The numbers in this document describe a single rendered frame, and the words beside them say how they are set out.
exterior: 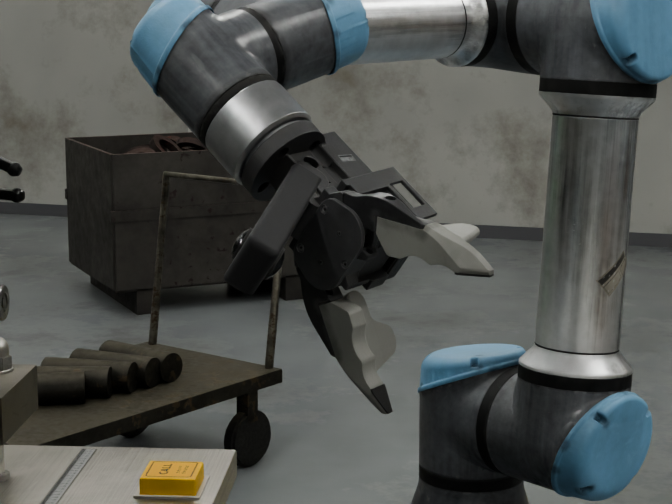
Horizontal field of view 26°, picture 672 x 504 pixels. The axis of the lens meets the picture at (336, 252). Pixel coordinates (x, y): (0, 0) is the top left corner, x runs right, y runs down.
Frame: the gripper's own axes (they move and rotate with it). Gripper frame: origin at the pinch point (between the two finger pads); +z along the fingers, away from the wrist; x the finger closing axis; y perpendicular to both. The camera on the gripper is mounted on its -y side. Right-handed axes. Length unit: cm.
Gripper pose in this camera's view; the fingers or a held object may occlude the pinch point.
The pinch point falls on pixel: (433, 351)
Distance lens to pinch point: 102.4
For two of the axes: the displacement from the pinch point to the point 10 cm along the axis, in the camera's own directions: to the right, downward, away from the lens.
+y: 6.4, -2.0, 7.4
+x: -4.4, 6.9, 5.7
